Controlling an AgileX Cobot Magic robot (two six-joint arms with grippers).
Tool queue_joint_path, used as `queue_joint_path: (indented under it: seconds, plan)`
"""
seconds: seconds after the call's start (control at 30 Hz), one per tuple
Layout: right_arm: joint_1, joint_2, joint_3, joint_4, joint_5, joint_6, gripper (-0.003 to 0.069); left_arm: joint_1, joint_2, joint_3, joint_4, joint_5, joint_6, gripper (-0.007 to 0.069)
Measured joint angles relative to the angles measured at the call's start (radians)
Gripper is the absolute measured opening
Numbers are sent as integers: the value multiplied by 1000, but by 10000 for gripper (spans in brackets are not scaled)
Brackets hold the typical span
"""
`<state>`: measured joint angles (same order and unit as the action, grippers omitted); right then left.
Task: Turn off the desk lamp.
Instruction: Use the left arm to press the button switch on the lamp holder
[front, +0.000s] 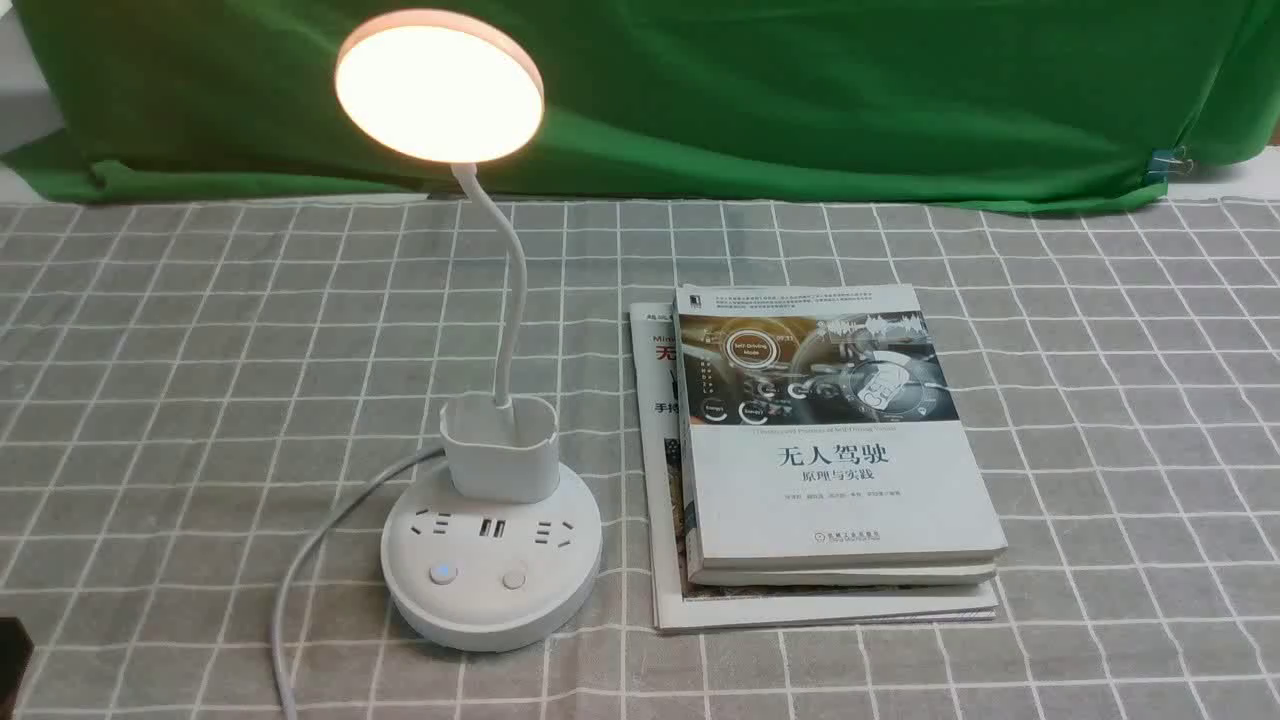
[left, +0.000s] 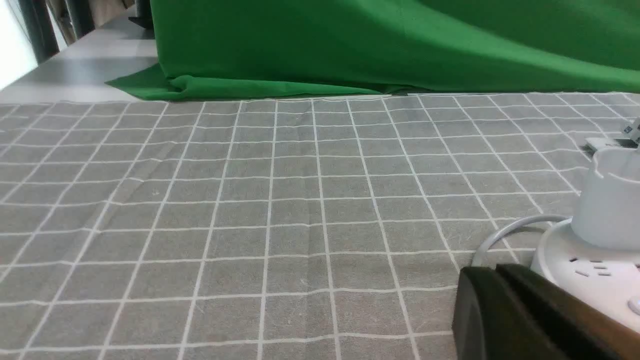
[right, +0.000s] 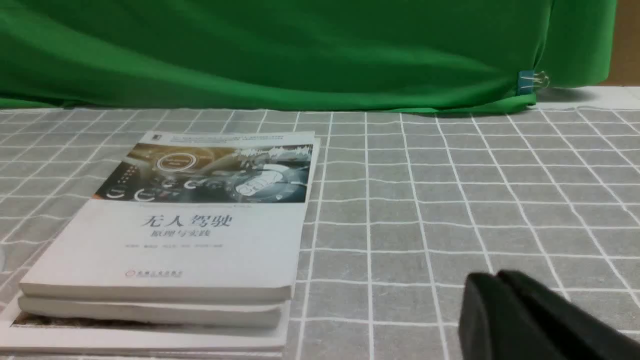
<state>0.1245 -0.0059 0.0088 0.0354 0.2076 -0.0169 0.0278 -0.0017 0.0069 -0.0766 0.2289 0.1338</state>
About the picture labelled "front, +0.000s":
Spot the white self-driving book on top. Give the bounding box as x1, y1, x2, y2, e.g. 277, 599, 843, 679
673, 284, 1009, 578

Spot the thin bottom magazine book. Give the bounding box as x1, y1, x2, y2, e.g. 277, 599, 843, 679
628, 302, 998, 633

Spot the white lamp power cable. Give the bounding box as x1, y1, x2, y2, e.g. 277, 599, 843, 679
270, 447, 447, 720

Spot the blue binder clip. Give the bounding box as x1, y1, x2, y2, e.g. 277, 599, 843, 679
1144, 146, 1196, 184

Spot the white middle book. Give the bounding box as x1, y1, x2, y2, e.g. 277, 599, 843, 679
678, 530, 997, 588

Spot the grey checked tablecloth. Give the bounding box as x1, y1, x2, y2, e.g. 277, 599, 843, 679
1, 199, 1279, 719

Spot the dark object at left edge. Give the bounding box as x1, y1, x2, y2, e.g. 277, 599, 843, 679
0, 618, 35, 719

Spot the white desk lamp with sockets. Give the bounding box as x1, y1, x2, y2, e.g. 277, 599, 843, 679
334, 9, 603, 652

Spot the green backdrop cloth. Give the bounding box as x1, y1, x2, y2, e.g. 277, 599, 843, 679
3, 1, 1279, 213

